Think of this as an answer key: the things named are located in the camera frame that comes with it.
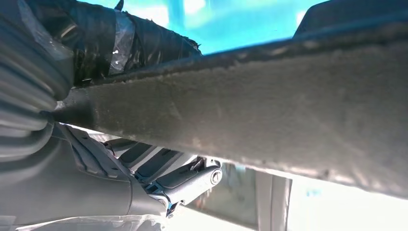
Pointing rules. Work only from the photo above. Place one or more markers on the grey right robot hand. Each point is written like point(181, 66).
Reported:
point(79, 197)

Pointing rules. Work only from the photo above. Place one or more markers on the blue metal shelf rack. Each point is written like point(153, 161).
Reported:
point(223, 28)

